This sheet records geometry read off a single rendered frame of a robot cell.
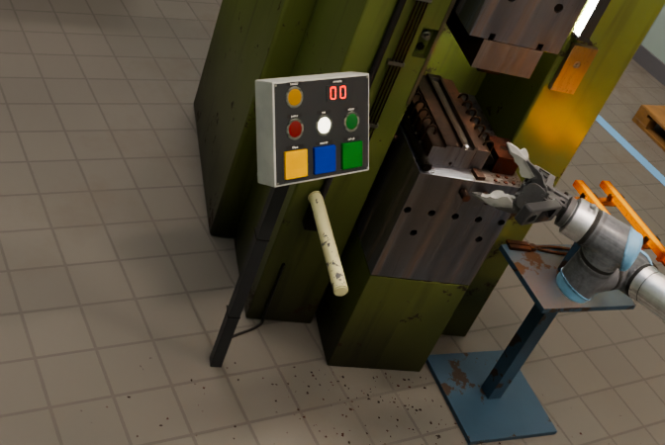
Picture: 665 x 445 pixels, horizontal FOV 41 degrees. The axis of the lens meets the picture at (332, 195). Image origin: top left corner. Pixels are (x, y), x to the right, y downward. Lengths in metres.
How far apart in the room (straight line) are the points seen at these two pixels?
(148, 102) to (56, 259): 1.19
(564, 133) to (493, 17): 0.68
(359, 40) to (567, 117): 0.81
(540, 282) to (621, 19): 0.88
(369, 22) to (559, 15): 0.54
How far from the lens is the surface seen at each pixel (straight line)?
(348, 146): 2.50
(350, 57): 2.70
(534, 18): 2.64
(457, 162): 2.85
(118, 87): 4.37
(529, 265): 3.09
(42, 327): 3.16
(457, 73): 3.26
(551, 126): 3.08
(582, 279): 2.06
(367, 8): 2.62
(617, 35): 2.98
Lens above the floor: 2.34
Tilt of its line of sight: 35 degrees down
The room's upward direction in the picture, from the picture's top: 23 degrees clockwise
